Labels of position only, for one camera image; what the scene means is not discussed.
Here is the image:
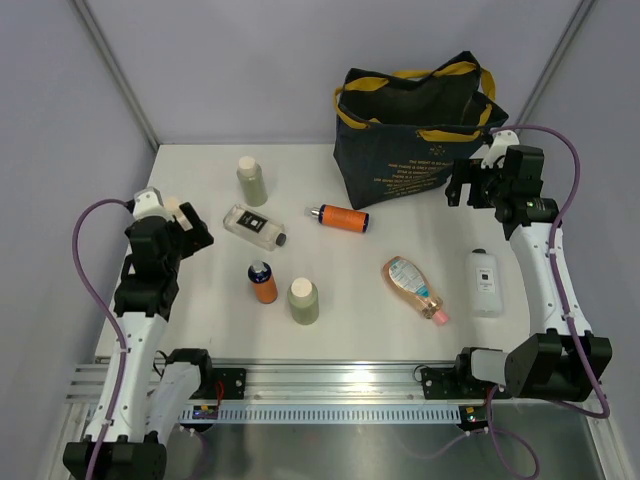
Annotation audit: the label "orange bottle blue cap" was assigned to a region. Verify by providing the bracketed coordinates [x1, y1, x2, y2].
[247, 260, 278, 304]

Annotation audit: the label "frosted white bottle black cap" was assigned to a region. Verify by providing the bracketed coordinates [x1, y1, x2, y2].
[466, 248, 504, 318]

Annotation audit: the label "green bottle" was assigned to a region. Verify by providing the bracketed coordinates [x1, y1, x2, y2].
[287, 277, 319, 325]
[236, 156, 268, 207]

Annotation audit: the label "navy canvas bag yellow handles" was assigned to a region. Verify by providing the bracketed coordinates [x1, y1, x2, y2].
[333, 51, 508, 210]

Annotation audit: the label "peach lotion bottle pink cap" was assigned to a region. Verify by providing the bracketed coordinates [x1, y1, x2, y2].
[382, 256, 449, 326]

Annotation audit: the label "green bottle front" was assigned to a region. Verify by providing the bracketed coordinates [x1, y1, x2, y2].
[287, 277, 319, 325]

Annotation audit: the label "orange spray bottle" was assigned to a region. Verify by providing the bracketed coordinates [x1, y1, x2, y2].
[305, 204, 370, 233]

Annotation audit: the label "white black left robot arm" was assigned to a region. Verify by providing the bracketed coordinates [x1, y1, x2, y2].
[63, 187, 215, 479]

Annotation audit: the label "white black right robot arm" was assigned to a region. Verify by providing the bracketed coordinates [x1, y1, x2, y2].
[445, 145, 612, 403]

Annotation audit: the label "clear square bottle black label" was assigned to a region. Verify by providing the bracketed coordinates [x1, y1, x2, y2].
[223, 204, 287, 251]

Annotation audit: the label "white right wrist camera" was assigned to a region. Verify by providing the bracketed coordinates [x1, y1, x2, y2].
[480, 130, 520, 169]

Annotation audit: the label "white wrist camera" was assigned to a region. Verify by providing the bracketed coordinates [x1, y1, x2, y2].
[132, 187, 179, 221]
[480, 130, 520, 169]

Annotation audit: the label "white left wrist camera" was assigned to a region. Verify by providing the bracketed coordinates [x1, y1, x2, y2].
[132, 187, 179, 221]

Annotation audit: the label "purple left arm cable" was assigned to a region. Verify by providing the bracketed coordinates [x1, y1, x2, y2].
[73, 198, 136, 480]

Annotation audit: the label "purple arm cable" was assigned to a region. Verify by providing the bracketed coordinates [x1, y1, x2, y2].
[73, 198, 136, 480]
[399, 124, 612, 479]

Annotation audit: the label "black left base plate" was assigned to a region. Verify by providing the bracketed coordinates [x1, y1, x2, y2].
[196, 367, 247, 400]

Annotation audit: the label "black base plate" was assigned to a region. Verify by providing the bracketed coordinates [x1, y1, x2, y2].
[196, 367, 247, 400]
[418, 366, 493, 400]

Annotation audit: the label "white slotted cable duct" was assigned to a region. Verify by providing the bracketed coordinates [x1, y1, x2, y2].
[178, 405, 462, 425]

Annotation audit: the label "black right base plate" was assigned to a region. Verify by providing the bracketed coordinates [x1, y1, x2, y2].
[418, 366, 493, 400]

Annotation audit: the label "aluminium mounting rail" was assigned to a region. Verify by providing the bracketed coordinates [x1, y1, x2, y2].
[64, 362, 531, 404]

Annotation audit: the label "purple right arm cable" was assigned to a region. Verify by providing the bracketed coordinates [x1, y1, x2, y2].
[399, 124, 612, 479]

